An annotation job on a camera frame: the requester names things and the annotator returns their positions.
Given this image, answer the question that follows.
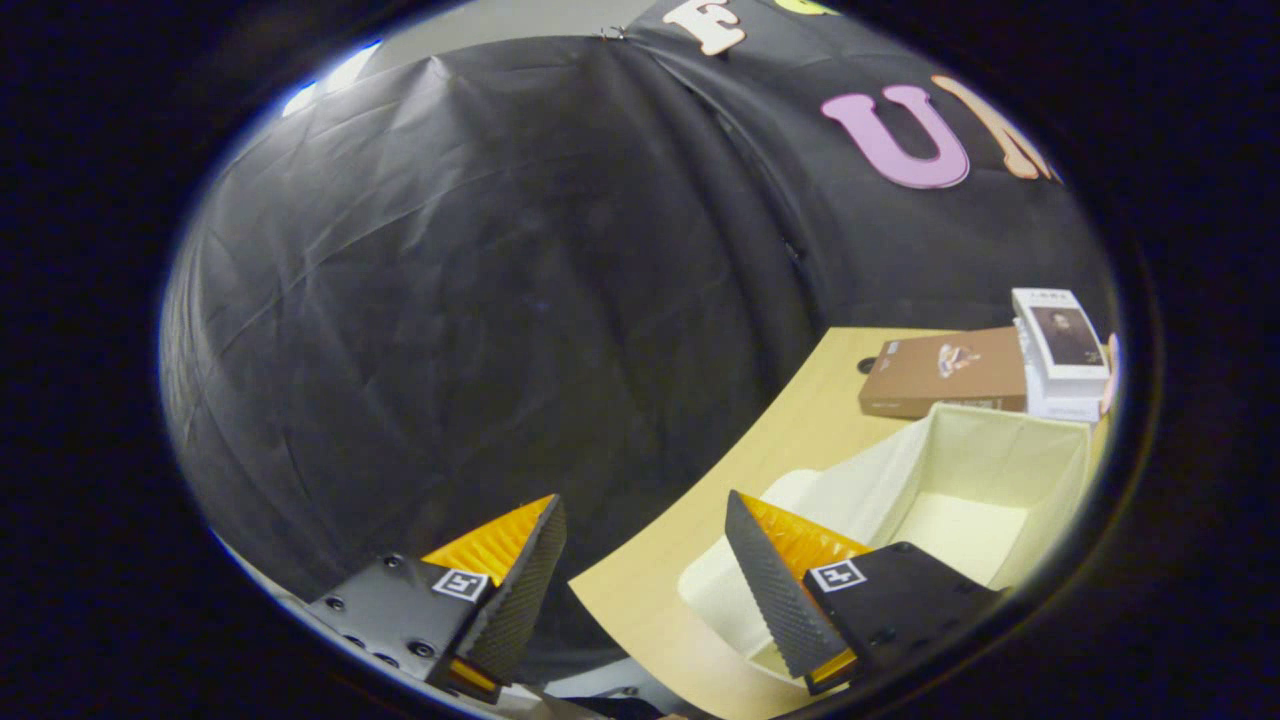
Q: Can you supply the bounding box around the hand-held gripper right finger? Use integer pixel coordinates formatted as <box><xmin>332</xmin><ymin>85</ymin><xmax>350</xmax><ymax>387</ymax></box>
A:
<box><xmin>724</xmin><ymin>489</ymin><xmax>1006</xmax><ymax>696</ymax></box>

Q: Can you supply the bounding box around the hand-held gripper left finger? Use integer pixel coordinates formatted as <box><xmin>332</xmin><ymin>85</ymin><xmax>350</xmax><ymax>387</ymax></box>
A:
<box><xmin>305</xmin><ymin>493</ymin><xmax>569</xmax><ymax>706</ymax></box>

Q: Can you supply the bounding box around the cream fabric storage box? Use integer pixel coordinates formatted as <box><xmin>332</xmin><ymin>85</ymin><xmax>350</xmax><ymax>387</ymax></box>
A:
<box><xmin>678</xmin><ymin>402</ymin><xmax>1093</xmax><ymax>691</ymax></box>

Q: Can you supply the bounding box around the brown book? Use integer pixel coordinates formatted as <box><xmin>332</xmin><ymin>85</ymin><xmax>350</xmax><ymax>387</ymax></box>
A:
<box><xmin>858</xmin><ymin>327</ymin><xmax>1029</xmax><ymax>419</ymax></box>

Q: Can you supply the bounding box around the black backdrop cloth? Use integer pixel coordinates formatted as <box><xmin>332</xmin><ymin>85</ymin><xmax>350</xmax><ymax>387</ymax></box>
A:
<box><xmin>160</xmin><ymin>0</ymin><xmax>1116</xmax><ymax>681</ymax></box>

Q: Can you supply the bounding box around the white book with portrait cover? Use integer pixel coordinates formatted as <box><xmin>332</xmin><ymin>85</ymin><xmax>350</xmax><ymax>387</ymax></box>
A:
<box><xmin>1012</xmin><ymin>288</ymin><xmax>1111</xmax><ymax>383</ymax></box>

